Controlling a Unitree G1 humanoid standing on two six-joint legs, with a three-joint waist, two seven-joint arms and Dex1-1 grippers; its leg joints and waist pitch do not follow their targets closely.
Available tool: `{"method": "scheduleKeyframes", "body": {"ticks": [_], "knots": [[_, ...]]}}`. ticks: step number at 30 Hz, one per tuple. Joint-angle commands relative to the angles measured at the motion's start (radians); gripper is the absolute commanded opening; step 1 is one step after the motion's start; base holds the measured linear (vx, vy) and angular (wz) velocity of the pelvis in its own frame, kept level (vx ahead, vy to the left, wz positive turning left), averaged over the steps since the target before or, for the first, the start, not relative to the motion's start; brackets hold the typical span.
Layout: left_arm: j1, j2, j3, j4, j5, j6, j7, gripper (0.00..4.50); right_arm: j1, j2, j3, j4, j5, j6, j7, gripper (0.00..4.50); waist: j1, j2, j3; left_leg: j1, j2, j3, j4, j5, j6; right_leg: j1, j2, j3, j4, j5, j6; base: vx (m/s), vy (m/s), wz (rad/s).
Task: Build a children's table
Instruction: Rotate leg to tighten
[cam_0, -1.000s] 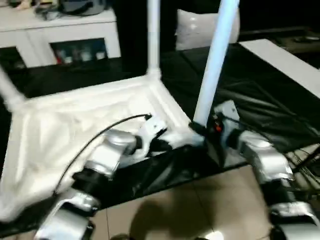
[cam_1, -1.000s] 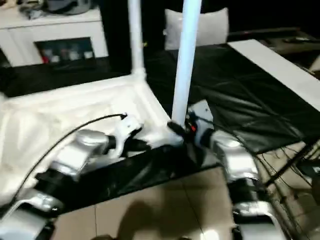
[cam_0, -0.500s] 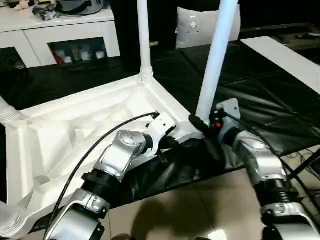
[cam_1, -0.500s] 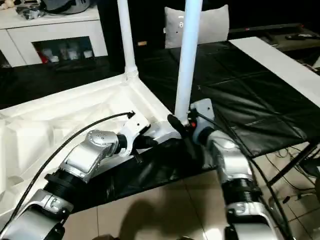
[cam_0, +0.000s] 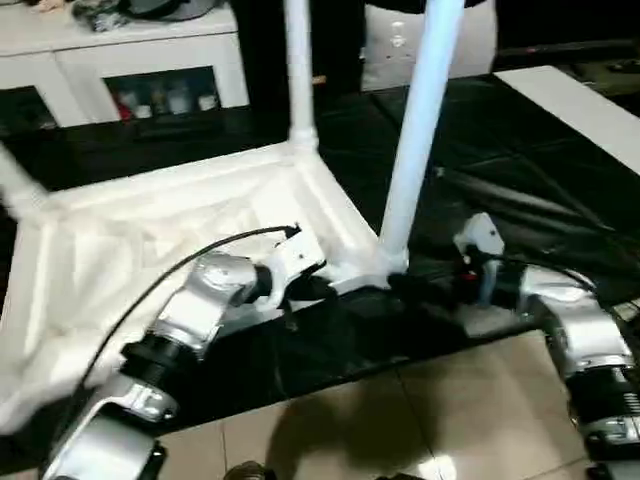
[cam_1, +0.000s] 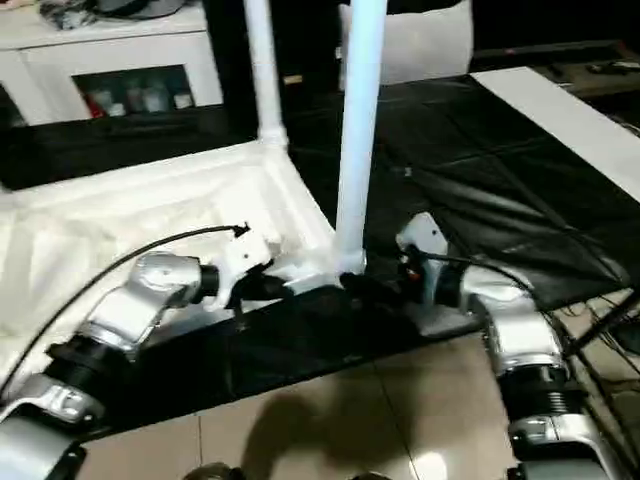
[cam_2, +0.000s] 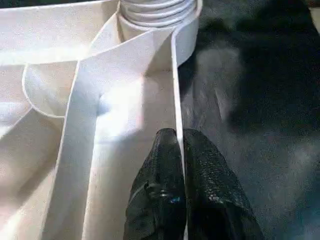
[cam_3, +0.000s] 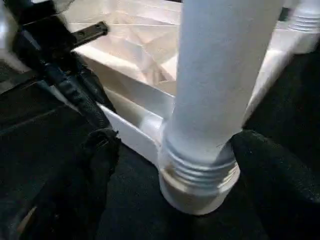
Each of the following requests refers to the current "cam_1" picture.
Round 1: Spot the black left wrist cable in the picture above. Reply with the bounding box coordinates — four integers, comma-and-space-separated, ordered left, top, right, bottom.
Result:
0, 222, 252, 397

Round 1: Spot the black floor stand foot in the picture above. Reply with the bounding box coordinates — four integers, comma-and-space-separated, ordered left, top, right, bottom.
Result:
563, 288, 640, 357

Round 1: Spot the dark clutter pile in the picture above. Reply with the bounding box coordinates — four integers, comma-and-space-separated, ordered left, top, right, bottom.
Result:
38, 0, 96, 24

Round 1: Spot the white plastic table leg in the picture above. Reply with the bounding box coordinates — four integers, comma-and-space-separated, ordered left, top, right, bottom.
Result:
243, 0, 292, 152
332, 0, 390, 280

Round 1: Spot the grey cushion with holes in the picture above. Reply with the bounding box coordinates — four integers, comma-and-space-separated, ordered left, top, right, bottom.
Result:
338, 0, 476, 87

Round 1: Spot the white plastic table top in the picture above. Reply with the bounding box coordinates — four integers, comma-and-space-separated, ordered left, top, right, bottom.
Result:
0, 137, 370, 387

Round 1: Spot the white cabinet with glass doors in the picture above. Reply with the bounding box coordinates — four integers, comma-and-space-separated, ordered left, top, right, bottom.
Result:
0, 0, 225, 127

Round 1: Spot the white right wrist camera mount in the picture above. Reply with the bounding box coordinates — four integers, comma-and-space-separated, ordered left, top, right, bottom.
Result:
394, 211, 450, 307

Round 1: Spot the white board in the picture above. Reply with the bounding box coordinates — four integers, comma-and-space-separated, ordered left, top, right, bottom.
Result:
471, 66, 640, 202

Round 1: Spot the black screen with red light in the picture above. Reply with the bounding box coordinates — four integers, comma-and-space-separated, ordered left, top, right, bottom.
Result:
471, 41, 622, 60

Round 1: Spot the white plastic upturned table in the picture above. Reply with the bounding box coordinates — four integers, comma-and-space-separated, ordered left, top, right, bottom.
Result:
0, 72, 631, 431

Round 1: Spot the grey rice cooker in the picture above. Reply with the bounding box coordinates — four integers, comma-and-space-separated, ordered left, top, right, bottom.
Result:
93, 0, 185, 17

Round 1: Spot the black cabinet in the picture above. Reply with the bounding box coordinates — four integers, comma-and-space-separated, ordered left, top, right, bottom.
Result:
203, 0, 351, 132

